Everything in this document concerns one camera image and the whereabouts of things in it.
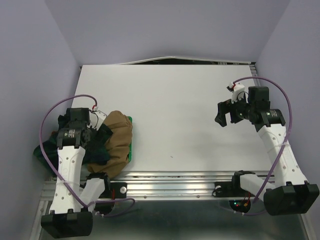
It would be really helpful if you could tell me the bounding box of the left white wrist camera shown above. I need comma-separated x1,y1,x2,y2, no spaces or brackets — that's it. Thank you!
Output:
89,106,107,131

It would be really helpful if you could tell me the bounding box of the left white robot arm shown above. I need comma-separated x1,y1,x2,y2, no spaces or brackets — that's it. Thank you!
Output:
41,108,111,239

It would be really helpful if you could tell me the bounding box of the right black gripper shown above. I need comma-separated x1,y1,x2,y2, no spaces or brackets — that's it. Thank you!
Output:
213,92,255,127

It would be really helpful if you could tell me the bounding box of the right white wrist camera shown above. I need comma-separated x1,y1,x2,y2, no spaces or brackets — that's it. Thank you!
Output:
227,82,245,104

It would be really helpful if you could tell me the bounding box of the tan brown skirt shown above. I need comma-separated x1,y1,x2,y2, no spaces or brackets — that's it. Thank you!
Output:
87,110,133,179

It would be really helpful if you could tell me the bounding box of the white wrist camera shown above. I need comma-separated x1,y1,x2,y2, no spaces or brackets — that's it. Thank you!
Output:
227,82,245,104
89,106,107,131

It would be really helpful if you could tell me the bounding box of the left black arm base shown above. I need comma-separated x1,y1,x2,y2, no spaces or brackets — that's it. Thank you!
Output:
82,182,128,201

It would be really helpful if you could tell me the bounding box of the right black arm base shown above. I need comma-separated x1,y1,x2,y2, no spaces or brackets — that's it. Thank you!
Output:
212,181,248,198

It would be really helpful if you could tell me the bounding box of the dark green plaid skirt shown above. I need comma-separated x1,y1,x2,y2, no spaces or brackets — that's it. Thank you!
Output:
33,125,113,176

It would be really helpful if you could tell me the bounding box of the aluminium frame rail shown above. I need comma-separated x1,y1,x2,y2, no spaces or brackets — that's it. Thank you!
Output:
39,171,306,203

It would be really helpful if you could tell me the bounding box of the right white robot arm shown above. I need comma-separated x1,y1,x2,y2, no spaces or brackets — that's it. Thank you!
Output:
212,83,320,216

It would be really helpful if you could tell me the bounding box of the green plastic tray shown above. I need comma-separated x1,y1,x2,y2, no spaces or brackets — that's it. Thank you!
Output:
126,116,135,163

